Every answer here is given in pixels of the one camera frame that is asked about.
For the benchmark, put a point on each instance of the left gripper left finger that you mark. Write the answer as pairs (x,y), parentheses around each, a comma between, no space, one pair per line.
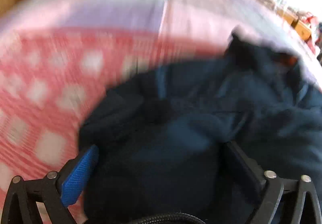
(57,190)

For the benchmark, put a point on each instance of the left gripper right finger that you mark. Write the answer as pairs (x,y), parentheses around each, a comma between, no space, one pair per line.
(281,193)

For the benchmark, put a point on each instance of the dark navy padded jacket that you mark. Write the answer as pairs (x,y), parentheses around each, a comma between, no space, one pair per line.
(163,139)

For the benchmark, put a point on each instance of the red checkered mat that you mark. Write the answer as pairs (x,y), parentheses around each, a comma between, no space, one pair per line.
(52,79)

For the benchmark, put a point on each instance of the right wooden nightstand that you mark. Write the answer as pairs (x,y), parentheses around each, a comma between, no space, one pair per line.
(294,21)

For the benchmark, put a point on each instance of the purple pink patchwork quilt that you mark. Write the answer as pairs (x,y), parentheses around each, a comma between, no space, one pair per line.
(211,21)

